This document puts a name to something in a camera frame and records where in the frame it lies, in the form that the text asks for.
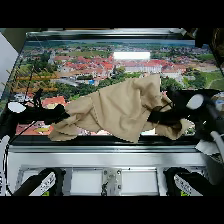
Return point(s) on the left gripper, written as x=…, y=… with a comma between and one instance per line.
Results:
x=57, y=115

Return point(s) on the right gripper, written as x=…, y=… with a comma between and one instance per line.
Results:
x=164, y=118

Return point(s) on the beige garment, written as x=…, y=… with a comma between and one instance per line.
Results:
x=120, y=106

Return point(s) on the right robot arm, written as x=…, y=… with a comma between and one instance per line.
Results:
x=200, y=116

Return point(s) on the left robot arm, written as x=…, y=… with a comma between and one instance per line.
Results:
x=31, y=115

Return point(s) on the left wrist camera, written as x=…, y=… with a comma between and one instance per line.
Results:
x=38, y=97

